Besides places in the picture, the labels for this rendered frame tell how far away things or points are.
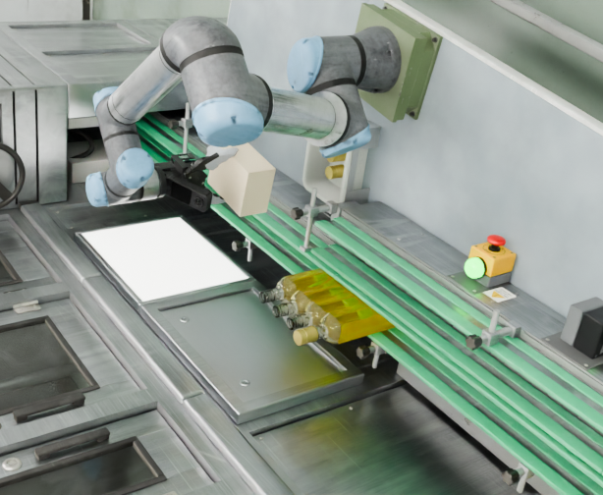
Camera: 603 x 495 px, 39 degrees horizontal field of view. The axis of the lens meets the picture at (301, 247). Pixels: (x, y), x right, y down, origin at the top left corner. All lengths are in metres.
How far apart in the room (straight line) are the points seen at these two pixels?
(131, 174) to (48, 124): 0.86
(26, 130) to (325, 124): 1.11
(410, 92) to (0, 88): 1.16
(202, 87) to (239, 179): 0.54
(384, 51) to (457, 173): 0.32
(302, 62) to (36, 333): 0.89
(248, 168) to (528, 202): 0.63
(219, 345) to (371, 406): 0.38
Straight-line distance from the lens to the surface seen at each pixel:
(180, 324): 2.09
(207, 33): 1.51
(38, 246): 2.47
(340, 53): 1.88
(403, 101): 1.99
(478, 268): 1.84
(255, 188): 1.99
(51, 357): 2.05
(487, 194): 1.92
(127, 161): 1.79
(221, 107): 1.47
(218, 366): 1.95
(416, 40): 1.93
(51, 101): 2.60
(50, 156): 2.66
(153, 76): 1.66
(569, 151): 1.77
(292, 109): 1.64
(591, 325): 1.69
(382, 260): 1.92
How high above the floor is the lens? 2.14
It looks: 34 degrees down
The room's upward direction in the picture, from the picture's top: 102 degrees counter-clockwise
